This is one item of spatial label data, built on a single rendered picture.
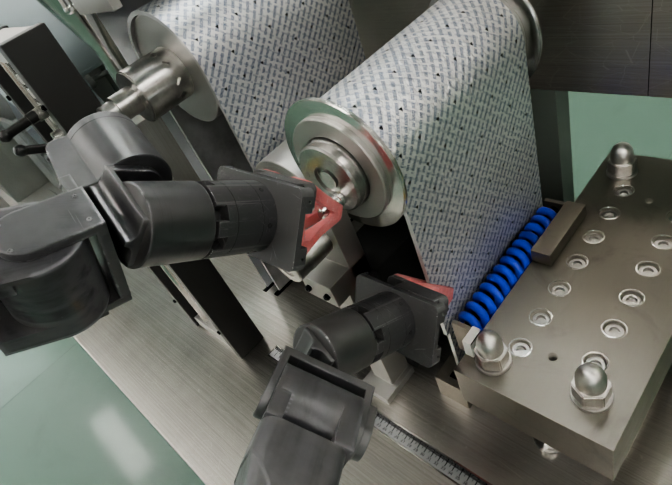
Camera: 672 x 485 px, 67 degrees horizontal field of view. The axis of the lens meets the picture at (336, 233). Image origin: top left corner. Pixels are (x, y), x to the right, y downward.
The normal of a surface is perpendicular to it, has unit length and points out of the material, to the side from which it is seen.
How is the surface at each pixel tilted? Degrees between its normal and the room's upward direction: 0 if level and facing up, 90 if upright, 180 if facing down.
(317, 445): 41
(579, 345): 0
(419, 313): 60
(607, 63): 90
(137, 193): 52
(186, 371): 0
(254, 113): 92
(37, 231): 27
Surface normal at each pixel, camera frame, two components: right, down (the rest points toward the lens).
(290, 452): 0.36, -0.78
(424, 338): -0.72, 0.19
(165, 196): 0.59, -0.57
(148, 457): -0.33, -0.72
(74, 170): 0.11, -0.65
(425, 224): 0.70, 0.26
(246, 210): 0.72, -0.22
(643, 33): -0.64, 0.65
